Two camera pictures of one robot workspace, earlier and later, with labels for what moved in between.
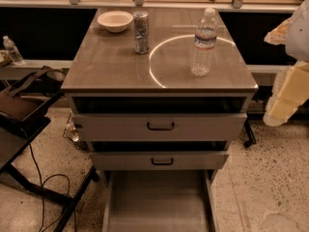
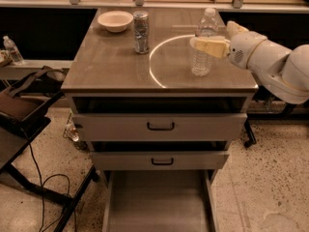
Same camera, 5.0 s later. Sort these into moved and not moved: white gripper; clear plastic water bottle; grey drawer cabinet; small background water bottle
Moved: white gripper
Not moved: small background water bottle; clear plastic water bottle; grey drawer cabinet
